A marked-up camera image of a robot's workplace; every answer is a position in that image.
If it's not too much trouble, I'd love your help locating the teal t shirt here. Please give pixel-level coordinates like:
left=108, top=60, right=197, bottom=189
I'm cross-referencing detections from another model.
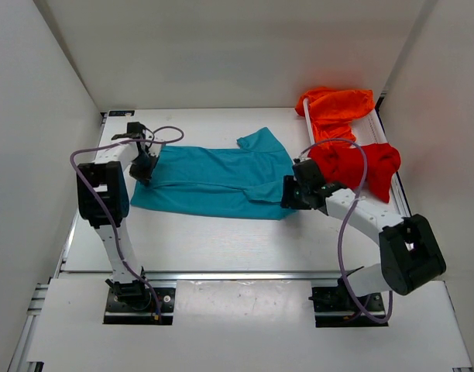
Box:
left=131, top=127, right=293, bottom=220

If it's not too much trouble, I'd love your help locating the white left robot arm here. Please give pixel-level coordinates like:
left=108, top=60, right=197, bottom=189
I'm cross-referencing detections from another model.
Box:
left=70, top=122, right=163, bottom=295

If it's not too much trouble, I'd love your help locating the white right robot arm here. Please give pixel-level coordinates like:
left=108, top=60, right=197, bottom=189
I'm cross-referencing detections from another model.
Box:
left=280, top=159, right=447, bottom=298

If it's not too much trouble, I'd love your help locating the red t shirt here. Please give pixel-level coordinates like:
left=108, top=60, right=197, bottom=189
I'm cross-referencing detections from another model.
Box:
left=308, top=143, right=401, bottom=203

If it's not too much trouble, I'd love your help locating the dark label sticker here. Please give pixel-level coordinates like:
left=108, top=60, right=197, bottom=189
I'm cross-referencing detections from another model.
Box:
left=108, top=110, right=135, bottom=117

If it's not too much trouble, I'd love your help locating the orange t shirt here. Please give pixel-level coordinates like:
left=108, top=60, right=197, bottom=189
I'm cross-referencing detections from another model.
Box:
left=295, top=87, right=375, bottom=143

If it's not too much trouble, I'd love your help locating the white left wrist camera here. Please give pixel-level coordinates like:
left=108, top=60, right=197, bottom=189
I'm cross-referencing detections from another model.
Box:
left=143, top=128, right=164, bottom=157

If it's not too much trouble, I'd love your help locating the white wire rack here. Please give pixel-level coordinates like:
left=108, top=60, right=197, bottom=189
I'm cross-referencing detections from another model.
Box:
left=303, top=97, right=400, bottom=195

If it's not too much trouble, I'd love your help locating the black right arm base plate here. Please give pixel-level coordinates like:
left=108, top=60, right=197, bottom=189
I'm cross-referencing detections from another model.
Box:
left=308, top=287, right=388, bottom=329

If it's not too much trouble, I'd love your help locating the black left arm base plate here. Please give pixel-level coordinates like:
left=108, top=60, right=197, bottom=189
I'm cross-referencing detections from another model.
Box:
left=103, top=280, right=176, bottom=326

